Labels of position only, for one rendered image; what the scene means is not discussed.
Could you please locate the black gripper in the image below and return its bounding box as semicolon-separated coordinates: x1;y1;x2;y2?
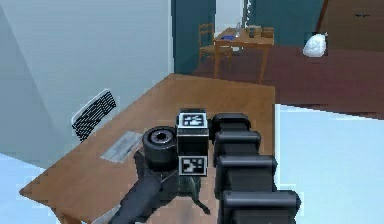
142;125;178;172

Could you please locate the grey flat remote control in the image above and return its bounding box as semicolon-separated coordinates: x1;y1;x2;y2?
99;130;144;164

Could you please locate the brown wooden desk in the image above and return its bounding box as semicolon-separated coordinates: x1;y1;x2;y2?
19;73;277;224

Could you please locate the brown wooden chair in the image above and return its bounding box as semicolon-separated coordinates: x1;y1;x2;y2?
198;22;233;69

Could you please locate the brown wooden dining table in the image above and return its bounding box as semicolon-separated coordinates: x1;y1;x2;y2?
212;27;276;85

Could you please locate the brown box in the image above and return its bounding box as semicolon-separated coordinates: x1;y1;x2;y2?
246;25;275;39

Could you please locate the white rubbish bag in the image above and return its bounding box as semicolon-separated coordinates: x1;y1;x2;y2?
302;32;330;59

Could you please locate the brown room door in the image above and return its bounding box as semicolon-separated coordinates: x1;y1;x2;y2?
314;0;384;53

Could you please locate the black keyboard white frame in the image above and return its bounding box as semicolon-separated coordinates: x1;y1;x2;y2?
70;88;118;143

